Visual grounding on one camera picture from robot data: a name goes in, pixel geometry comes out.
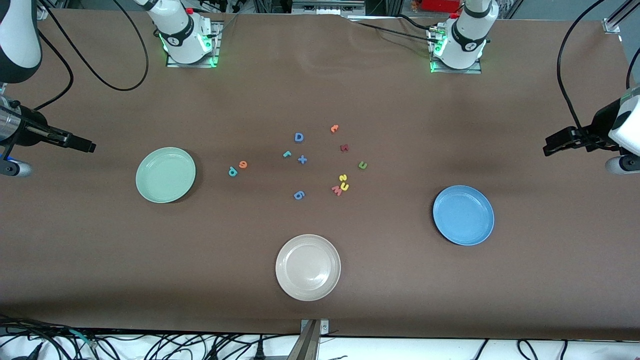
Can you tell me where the mint green plate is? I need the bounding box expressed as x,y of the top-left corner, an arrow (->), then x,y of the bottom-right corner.
135,146 -> 197,204

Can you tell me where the blue plate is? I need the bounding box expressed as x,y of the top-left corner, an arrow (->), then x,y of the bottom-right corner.
432,185 -> 495,247

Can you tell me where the red box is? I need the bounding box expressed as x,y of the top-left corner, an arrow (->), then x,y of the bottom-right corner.
421,0 -> 461,13

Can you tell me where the brown table cover sheet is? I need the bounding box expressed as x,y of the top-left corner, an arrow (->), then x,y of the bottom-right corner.
0,7 -> 640,342

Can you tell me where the beige plate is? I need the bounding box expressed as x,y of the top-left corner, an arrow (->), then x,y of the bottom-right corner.
275,234 -> 342,302

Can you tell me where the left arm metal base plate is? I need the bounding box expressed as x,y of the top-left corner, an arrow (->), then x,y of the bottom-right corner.
429,27 -> 483,75

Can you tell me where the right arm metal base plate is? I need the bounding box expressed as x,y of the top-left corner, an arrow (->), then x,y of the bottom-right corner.
166,21 -> 221,68

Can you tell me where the teal floor cable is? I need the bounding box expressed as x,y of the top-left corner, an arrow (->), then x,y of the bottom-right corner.
65,327 -> 98,348

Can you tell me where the black cable on table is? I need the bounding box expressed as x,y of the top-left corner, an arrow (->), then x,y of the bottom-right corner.
347,14 -> 441,45

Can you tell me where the aluminium frame beam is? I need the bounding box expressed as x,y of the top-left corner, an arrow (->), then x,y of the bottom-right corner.
290,0 -> 367,16

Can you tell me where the metal camera pole bracket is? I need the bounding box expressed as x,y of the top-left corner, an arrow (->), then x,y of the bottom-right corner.
287,319 -> 330,360

